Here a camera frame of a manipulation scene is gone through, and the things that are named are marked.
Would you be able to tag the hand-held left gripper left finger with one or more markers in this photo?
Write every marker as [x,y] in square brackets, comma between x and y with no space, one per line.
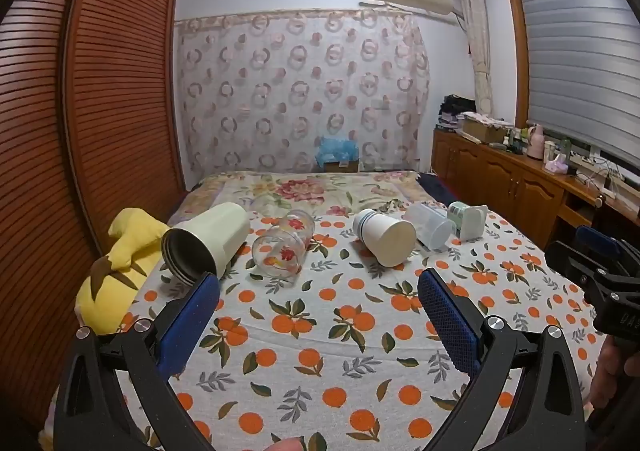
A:
[190,321]

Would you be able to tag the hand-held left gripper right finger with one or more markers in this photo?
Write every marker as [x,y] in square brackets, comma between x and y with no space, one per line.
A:
[447,326]

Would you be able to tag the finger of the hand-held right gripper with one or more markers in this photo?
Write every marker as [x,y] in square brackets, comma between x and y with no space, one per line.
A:
[570,261]
[597,240]

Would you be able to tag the cream cup with dark inside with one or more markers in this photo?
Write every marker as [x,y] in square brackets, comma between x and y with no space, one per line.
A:
[220,231]

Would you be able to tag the small white cup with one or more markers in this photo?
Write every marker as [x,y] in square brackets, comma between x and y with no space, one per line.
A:
[549,152]

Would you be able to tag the clear plastic cup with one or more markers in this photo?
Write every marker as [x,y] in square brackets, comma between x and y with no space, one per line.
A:
[430,227]

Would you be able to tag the white and green cup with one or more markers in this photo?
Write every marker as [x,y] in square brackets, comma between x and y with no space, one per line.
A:
[470,223]

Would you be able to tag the striped white paper cup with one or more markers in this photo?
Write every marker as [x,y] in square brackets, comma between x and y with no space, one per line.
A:
[385,236]

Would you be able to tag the printed glass cup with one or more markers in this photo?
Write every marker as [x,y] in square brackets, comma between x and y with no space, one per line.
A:
[285,251]

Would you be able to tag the person's right hand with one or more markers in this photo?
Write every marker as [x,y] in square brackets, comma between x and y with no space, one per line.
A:
[607,371]

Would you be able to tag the white power strip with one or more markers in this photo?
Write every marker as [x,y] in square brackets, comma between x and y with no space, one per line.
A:
[597,168]

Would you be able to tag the pink plastic bag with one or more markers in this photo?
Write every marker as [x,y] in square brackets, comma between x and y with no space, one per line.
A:
[558,165]

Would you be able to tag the yellow plush toy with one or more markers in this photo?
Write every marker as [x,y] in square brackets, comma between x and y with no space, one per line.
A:
[125,243]

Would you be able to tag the wooden cabinet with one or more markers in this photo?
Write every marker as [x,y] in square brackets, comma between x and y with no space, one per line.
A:
[500,176]

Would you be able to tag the pink thermos jug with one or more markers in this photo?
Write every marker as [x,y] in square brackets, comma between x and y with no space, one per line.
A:
[535,143]

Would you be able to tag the group of small bottles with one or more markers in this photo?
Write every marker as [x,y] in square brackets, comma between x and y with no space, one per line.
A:
[515,141]

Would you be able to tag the dark blue bedding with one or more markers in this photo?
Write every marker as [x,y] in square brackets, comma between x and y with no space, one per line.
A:
[440,188]

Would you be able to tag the long cardboard box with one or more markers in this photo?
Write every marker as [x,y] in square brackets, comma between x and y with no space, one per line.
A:
[482,131]

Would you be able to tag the floral bed sheet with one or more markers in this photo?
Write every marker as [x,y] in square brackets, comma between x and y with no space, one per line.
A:
[300,191]

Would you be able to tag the grey window blind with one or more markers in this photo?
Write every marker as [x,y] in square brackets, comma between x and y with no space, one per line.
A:
[580,56]

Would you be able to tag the stack of folded clothes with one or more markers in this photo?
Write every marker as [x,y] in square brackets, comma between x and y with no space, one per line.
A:
[455,111]

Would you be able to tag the small cardboard box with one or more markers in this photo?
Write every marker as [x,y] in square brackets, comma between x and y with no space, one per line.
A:
[341,167]

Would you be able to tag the blue plastic bag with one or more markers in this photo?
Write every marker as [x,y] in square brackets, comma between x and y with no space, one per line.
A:
[337,148]

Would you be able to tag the brown louvered wardrobe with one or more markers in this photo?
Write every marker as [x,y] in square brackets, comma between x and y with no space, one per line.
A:
[115,106]

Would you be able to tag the tied floral window curtain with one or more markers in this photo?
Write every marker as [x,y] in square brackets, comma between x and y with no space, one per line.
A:
[477,31]

